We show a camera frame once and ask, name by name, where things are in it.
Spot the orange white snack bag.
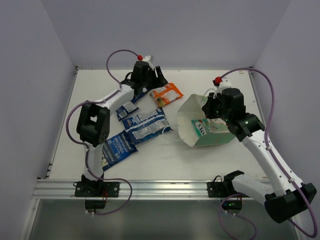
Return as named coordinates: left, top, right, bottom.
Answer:
left=149, top=82, right=184, bottom=108

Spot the green candy bag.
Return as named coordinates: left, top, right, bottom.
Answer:
left=191, top=118, right=210, bottom=137

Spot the green paper bag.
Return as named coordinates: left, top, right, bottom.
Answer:
left=163, top=94, right=235, bottom=147

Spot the blue snack bag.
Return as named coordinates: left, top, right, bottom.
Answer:
left=115, top=91, right=148, bottom=122
left=101, top=130, right=138, bottom=171
left=122, top=107, right=172, bottom=145

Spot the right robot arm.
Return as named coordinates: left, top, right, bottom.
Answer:
left=202, top=87, right=317, bottom=223

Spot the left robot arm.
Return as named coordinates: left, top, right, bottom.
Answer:
left=76, top=60, right=168, bottom=197

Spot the right black control box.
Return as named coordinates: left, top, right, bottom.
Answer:
left=222, top=200, right=243, bottom=211

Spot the black control box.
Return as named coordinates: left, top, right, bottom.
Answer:
left=84, top=198, right=107, bottom=212
left=222, top=200, right=243, bottom=211

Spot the left black control box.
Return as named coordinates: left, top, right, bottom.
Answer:
left=84, top=198, right=107, bottom=212

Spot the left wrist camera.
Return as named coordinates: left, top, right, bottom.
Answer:
left=137, top=54, right=155, bottom=70

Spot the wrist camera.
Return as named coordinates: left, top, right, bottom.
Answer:
left=137, top=54, right=155, bottom=70
left=213, top=76, right=232, bottom=99

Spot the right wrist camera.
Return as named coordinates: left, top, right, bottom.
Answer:
left=213, top=76, right=232, bottom=99

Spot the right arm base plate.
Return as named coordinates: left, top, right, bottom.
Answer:
left=206, top=181, right=239, bottom=198

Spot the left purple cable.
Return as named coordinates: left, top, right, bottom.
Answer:
left=65, top=49, right=143, bottom=183

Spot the purple cable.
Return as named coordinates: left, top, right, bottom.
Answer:
left=65, top=49, right=143, bottom=183
left=217, top=67, right=319, bottom=240

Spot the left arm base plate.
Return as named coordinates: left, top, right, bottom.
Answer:
left=73, top=180, right=120, bottom=198

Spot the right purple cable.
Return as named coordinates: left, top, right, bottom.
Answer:
left=217, top=67, right=319, bottom=240

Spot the aluminium rail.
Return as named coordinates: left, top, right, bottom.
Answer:
left=33, top=177, right=297, bottom=201

